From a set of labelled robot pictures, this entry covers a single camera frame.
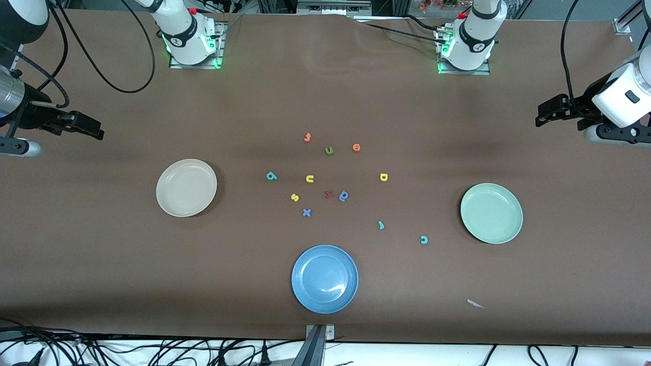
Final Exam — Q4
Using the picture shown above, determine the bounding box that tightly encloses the orange red background object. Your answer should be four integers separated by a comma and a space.
418, 0, 461, 12

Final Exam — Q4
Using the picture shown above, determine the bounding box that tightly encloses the beige brown plate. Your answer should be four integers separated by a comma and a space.
155, 159, 218, 218

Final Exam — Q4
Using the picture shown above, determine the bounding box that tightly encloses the grey metal box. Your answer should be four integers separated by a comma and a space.
297, 0, 373, 17

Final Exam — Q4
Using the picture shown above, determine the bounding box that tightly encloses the blue plate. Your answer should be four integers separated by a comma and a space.
291, 245, 360, 315

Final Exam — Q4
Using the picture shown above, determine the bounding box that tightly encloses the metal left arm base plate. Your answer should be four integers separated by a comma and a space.
435, 25, 491, 76

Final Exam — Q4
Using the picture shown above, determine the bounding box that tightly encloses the black cable on table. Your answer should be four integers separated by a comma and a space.
356, 14, 448, 41

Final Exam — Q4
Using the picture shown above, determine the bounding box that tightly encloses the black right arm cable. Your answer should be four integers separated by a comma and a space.
48, 0, 156, 94
0, 42, 70, 108

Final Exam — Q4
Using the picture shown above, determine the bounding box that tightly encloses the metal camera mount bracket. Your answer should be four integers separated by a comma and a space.
291, 324, 336, 366

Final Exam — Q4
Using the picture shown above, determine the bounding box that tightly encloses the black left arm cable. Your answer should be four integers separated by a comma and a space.
560, 0, 642, 102

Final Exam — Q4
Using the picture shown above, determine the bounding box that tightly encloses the aluminium frame corner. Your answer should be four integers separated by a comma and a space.
613, 0, 642, 35

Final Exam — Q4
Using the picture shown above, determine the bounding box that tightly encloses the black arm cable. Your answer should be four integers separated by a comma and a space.
560, 0, 642, 102
48, 0, 156, 94
0, 42, 70, 108

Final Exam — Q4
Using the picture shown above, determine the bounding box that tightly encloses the green plate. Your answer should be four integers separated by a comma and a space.
460, 182, 524, 245

